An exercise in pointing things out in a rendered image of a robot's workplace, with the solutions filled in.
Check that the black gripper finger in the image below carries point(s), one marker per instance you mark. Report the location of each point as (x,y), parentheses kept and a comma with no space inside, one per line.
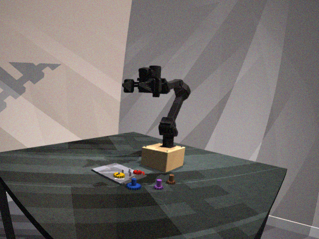
(127,85)
(148,86)

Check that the red gear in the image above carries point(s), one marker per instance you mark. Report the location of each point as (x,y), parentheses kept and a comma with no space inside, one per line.
(137,172)

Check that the purple gear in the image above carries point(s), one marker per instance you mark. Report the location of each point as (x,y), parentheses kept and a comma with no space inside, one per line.
(158,185)

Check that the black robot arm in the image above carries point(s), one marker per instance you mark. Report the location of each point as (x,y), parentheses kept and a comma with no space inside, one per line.
(167,126)

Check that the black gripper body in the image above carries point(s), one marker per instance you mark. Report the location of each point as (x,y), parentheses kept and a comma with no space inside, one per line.
(158,85)

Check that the yellow gear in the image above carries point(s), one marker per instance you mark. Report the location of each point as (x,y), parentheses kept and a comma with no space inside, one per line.
(121,175)

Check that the brown gear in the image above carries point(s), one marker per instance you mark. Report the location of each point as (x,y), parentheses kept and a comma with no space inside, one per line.
(170,181)

